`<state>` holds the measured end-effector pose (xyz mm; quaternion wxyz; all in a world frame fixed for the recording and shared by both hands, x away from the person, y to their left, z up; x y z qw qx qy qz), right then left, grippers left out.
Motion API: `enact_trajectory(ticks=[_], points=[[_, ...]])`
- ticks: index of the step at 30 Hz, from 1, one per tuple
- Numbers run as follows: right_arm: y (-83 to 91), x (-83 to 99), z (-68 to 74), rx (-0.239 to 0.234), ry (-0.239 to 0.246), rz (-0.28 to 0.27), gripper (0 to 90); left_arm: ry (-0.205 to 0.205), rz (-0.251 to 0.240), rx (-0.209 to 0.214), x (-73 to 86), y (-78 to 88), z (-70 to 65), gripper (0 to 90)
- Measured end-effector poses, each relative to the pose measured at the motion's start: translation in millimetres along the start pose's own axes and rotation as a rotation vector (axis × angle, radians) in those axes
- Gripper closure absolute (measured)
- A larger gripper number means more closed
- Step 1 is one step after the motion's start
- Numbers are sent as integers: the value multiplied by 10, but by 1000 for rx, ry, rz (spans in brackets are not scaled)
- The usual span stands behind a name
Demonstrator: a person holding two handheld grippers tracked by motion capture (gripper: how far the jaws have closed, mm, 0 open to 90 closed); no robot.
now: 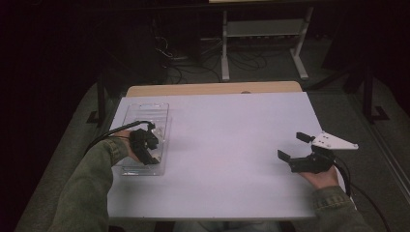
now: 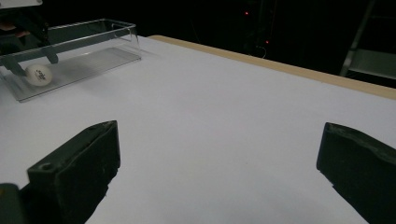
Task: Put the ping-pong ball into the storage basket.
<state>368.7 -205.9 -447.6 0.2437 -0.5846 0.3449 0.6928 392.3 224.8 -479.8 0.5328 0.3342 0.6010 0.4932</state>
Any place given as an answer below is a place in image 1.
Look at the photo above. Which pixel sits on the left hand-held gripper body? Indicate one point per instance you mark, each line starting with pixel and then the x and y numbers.
pixel 141 141

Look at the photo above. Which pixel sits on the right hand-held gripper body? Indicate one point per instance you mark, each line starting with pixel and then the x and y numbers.
pixel 314 161

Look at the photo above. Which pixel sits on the clear plastic tray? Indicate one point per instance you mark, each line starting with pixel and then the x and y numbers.
pixel 154 111

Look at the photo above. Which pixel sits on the person's left hand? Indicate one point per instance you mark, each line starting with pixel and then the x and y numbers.
pixel 127 145

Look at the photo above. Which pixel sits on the person's right hand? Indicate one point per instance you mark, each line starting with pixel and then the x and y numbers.
pixel 320 179

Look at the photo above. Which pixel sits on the white table cover board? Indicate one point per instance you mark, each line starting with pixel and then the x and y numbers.
pixel 225 145

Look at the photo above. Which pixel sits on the dark metal stand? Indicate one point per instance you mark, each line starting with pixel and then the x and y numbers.
pixel 100 96
pixel 369 96

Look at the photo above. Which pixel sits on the wooden table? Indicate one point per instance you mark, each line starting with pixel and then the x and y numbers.
pixel 193 89

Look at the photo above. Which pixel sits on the grey metal table frame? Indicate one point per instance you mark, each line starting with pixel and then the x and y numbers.
pixel 264 29

